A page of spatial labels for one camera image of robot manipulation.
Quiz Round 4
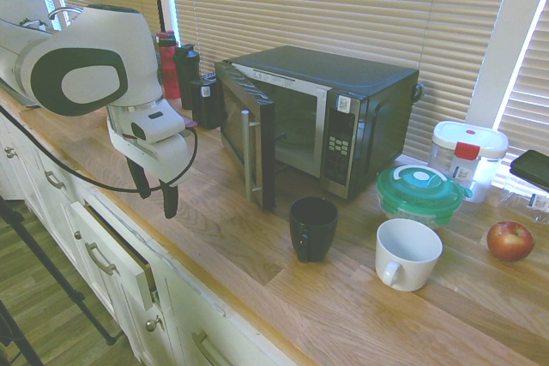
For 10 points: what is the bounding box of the white ceramic mug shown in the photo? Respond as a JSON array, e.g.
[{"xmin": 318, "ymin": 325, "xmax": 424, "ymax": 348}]
[{"xmin": 375, "ymin": 218, "xmax": 443, "ymax": 293}]

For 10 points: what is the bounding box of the clear container white lid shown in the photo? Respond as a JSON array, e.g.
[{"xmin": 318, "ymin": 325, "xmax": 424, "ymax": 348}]
[{"xmin": 430, "ymin": 120, "xmax": 510, "ymax": 204}]

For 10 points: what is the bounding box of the silver sink faucet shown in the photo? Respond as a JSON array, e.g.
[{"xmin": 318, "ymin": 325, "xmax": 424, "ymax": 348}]
[{"xmin": 46, "ymin": 6, "xmax": 85, "ymax": 21}]

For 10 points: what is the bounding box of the black stainless microwave oven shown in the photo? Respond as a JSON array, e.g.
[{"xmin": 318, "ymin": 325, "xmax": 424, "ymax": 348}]
[{"xmin": 226, "ymin": 45, "xmax": 420, "ymax": 202}]

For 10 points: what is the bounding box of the white kitchen cabinet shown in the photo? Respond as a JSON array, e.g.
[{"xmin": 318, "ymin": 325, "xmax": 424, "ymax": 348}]
[{"xmin": 0, "ymin": 99, "xmax": 304, "ymax": 366}]

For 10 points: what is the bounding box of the black toaster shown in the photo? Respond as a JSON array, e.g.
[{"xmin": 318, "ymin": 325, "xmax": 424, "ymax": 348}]
[{"xmin": 190, "ymin": 72, "xmax": 224, "ymax": 130}]

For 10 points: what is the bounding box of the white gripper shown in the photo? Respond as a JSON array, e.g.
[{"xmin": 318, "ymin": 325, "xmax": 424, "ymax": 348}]
[{"xmin": 106, "ymin": 123, "xmax": 192, "ymax": 219}]

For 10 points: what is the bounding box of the black camera tripod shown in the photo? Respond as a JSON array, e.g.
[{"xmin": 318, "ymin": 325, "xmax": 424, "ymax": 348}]
[{"xmin": 0, "ymin": 194, "xmax": 118, "ymax": 366}]

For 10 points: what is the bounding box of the black shaker bottle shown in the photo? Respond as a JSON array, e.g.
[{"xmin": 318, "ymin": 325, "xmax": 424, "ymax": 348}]
[{"xmin": 173, "ymin": 43, "xmax": 202, "ymax": 111}]

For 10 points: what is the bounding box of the silver drawer handle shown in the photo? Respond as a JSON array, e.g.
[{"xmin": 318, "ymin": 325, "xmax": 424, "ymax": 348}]
[
  {"xmin": 191, "ymin": 330, "xmax": 225, "ymax": 366},
  {"xmin": 84, "ymin": 242, "xmax": 118, "ymax": 277},
  {"xmin": 44, "ymin": 170, "xmax": 66, "ymax": 189}
]

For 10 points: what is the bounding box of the clear labelled plastic bag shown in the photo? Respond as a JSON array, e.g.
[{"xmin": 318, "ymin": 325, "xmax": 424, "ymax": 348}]
[{"xmin": 499, "ymin": 177, "xmax": 549, "ymax": 226}]

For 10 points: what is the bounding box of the red apple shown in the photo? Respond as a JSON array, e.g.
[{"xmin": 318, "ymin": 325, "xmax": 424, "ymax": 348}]
[{"xmin": 486, "ymin": 219, "xmax": 535, "ymax": 263}]

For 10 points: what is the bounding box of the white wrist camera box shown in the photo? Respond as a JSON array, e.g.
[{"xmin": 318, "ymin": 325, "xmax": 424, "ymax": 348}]
[{"xmin": 130, "ymin": 109, "xmax": 186, "ymax": 145}]

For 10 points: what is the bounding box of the red water bottle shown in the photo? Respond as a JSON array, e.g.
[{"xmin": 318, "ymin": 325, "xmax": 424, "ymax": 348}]
[{"xmin": 154, "ymin": 30, "xmax": 182, "ymax": 100}]

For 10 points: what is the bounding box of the black flat tray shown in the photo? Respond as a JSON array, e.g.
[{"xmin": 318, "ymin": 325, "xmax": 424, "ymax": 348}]
[{"xmin": 509, "ymin": 149, "xmax": 549, "ymax": 192}]

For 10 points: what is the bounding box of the green lidded food container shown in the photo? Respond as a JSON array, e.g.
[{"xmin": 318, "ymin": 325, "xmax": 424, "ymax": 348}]
[{"xmin": 376, "ymin": 165, "xmax": 474, "ymax": 232}]

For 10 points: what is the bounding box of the microwave door with handle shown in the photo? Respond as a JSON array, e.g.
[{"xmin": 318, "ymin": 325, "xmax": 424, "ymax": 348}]
[{"xmin": 214, "ymin": 61, "xmax": 275, "ymax": 213}]

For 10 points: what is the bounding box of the black ceramic mug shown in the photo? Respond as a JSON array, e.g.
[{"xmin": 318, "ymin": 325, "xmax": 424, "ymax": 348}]
[{"xmin": 288, "ymin": 196, "xmax": 340, "ymax": 264}]

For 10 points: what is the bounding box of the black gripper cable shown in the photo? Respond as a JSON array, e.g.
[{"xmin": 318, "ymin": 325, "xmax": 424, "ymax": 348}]
[{"xmin": 0, "ymin": 106, "xmax": 200, "ymax": 193}]

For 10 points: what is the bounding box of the white open drawer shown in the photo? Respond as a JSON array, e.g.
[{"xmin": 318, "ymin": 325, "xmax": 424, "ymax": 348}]
[{"xmin": 70, "ymin": 201, "xmax": 158, "ymax": 312}]

